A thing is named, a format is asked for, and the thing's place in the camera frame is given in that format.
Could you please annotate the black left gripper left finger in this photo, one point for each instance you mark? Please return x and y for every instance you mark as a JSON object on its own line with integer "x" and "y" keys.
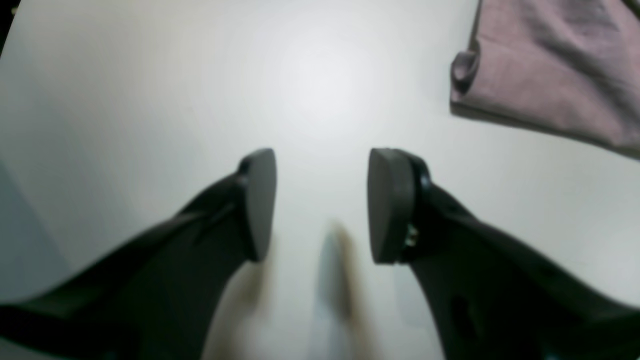
{"x": 155, "y": 297}

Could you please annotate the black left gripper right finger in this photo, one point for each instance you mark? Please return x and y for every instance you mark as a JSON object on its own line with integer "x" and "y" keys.
{"x": 492, "y": 297}

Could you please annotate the pink t-shirt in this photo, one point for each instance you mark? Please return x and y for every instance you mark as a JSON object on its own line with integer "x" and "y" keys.
{"x": 568, "y": 68}

